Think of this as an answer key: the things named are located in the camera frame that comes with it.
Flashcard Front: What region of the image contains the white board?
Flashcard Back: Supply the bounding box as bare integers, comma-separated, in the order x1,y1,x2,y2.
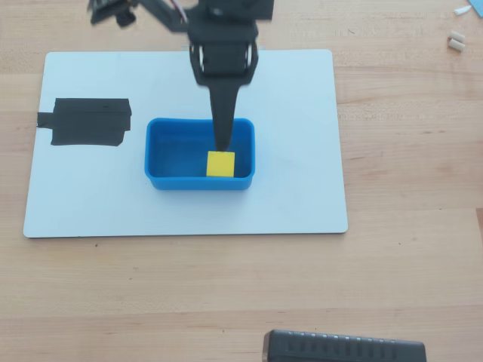
23,48,349,239

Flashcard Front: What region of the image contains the blue rectangular bin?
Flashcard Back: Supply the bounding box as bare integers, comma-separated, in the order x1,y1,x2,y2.
143,117,257,192

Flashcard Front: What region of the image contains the black tape patch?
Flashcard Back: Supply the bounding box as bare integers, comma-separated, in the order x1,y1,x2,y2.
36,97,132,148

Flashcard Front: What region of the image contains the black ribbed device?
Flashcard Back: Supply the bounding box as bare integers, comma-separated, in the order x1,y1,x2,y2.
262,329,428,362

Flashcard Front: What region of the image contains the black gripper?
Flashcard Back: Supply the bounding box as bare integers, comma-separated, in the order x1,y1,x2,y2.
187,18,261,153

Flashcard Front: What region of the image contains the yellow cube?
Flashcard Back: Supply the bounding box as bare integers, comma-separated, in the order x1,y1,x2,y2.
206,150,235,178

